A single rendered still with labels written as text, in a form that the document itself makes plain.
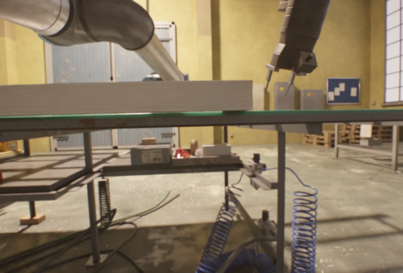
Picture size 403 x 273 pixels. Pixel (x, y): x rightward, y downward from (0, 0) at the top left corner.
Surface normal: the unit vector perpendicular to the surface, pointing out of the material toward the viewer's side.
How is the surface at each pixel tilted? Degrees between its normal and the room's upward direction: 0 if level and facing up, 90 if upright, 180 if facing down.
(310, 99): 90
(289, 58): 113
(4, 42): 90
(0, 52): 90
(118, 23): 120
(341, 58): 90
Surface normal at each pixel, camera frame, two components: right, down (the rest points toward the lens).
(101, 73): 0.09, 0.07
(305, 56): 0.18, -0.35
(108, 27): 0.23, 0.78
